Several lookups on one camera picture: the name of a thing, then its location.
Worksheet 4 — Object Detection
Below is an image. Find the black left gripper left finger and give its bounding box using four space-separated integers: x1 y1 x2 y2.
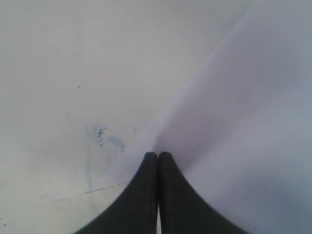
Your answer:
77 152 158 234

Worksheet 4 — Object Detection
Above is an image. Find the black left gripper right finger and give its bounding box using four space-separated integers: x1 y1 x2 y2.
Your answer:
158 152 246 234

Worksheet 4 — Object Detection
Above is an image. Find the white paper sheet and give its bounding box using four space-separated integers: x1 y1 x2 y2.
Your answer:
95 0 312 234

